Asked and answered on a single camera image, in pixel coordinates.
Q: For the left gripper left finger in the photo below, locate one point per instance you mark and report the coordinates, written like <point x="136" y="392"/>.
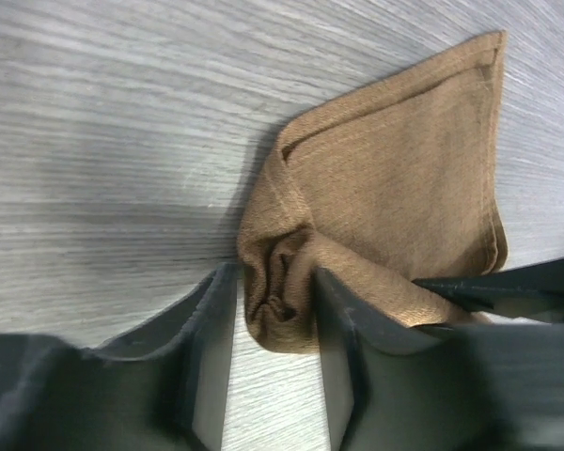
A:
<point x="161" y="385"/>

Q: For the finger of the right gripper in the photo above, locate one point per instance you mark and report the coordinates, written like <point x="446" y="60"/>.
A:
<point x="531" y="292"/>

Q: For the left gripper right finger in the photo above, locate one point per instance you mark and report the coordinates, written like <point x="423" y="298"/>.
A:
<point x="473" y="387"/>

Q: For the brown cloth napkin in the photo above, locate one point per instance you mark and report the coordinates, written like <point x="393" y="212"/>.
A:
<point x="382" y="186"/>

